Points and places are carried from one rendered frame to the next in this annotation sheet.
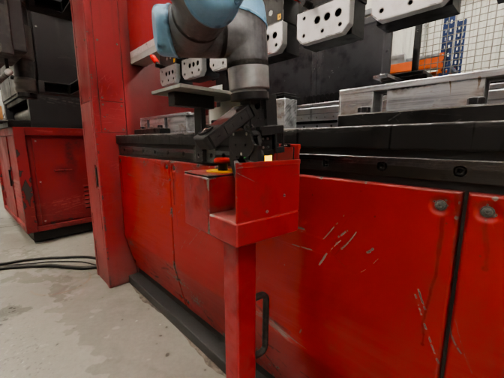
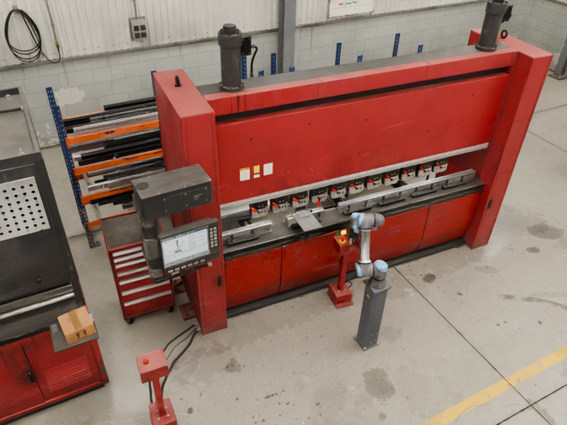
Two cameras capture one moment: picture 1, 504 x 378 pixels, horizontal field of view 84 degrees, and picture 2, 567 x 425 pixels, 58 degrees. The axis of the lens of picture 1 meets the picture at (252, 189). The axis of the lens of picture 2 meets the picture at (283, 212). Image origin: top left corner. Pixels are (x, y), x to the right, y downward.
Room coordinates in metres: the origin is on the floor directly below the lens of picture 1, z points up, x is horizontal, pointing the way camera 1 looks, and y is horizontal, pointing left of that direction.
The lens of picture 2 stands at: (-0.02, 3.80, 3.93)
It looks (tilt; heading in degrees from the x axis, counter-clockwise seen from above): 37 degrees down; 288
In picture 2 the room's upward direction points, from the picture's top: 2 degrees clockwise
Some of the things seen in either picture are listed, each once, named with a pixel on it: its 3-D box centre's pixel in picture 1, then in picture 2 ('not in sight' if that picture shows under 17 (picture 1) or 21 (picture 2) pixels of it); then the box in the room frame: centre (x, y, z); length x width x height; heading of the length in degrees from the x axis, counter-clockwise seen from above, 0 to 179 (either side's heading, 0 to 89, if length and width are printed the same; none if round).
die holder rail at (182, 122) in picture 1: (166, 125); (245, 232); (1.46, 0.43, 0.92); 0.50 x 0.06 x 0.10; 44
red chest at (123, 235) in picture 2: not in sight; (140, 268); (2.38, 0.84, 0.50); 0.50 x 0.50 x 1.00; 44
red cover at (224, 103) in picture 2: not in sight; (376, 78); (0.58, -0.39, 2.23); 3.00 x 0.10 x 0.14; 44
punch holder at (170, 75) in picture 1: (175, 67); (258, 207); (1.36, 0.35, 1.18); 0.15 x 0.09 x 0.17; 44
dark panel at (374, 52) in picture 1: (280, 88); not in sight; (1.58, -0.15, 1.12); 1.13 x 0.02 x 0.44; 44
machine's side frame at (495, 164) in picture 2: not in sight; (479, 145); (-0.47, -1.64, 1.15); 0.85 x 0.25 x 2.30; 134
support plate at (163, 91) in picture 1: (202, 94); (306, 221); (0.96, 0.16, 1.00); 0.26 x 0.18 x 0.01; 134
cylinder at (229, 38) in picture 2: not in sight; (238, 55); (1.53, 0.33, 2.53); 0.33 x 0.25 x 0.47; 44
